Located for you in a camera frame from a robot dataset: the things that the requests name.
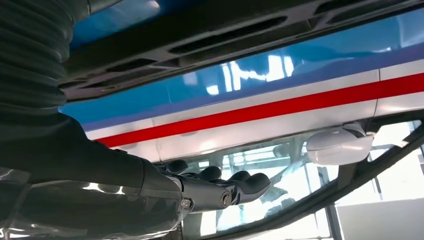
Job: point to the blue metal shelf rack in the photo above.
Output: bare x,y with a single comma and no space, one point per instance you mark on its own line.
331,49

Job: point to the white car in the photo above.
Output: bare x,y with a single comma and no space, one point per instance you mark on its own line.
265,127

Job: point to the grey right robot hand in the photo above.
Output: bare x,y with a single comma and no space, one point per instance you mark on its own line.
82,172

